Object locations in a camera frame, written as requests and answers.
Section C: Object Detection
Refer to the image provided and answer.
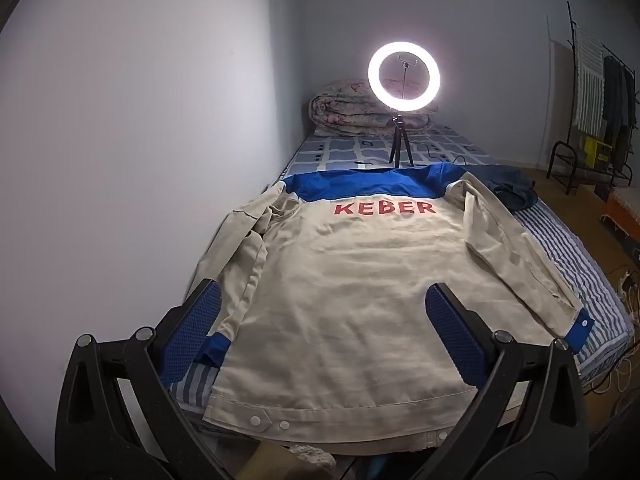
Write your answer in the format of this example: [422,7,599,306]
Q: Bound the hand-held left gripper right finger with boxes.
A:
[420,282,591,480]

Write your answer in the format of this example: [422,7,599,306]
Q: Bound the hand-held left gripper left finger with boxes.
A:
[55,278,223,480]

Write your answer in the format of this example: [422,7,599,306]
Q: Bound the beige and blue work jacket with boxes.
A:
[202,162,596,456]

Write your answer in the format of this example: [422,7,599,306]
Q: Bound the black clothes rack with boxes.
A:
[546,1,640,196]

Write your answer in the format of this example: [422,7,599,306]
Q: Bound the dark hanging clothes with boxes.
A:
[601,55,638,171]

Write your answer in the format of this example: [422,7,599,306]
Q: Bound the blue striped bed sheet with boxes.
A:
[170,195,635,411]

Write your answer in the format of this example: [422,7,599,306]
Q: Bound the dark blue fleece jacket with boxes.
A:
[482,165,538,211]

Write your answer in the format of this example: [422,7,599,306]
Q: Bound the brown cardboard box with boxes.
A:
[252,441,301,480]

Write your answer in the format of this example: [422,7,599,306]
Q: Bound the grey fuzzy slipper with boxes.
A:
[287,444,337,477]

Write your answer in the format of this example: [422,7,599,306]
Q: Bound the orange stool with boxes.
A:
[600,185,640,261]

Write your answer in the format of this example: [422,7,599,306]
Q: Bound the blue checked blanket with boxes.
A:
[277,122,506,181]

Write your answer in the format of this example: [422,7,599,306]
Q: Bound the yellow box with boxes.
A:
[584,136,613,168]

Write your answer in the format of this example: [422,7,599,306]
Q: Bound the folded floral quilt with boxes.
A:
[308,79,435,137]

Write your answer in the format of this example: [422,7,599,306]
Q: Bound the white hanging towel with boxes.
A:
[572,25,606,133]

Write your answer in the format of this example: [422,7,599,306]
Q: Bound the black cable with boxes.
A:
[412,142,468,166]

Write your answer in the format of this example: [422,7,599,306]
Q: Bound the white ring light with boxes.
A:
[367,41,442,113]

